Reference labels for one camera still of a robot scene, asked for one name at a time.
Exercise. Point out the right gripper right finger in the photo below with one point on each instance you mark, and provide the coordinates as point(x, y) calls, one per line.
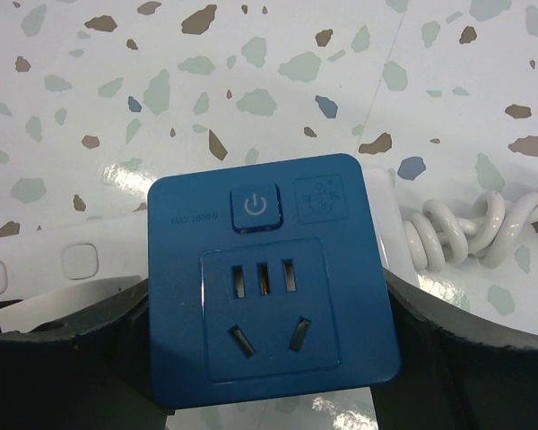
point(459, 371)

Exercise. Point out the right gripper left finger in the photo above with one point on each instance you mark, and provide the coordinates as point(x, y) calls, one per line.
point(87, 370)

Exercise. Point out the white power strip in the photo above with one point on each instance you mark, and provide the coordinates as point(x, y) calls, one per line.
point(36, 263)

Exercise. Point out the blue cube socket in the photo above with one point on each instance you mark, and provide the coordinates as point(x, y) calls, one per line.
point(265, 281)

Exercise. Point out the white plug adapter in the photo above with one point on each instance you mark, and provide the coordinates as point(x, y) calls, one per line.
point(31, 313)

